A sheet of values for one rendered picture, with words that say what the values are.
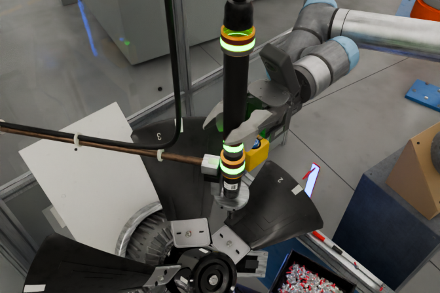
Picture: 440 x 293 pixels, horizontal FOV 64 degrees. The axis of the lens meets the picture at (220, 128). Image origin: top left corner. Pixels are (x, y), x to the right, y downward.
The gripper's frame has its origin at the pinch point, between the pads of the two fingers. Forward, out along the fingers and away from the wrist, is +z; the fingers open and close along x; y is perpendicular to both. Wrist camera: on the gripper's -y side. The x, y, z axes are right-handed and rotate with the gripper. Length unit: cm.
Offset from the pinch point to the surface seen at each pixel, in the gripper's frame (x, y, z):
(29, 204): 70, 72, 29
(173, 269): 1.7, 35.6, 12.0
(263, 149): 21, 54, -41
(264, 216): -1.3, 40.6, -14.2
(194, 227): 5.2, 33.4, 3.1
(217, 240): 2.4, 41.5, -1.4
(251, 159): 21, 55, -35
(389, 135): 20, 161, -199
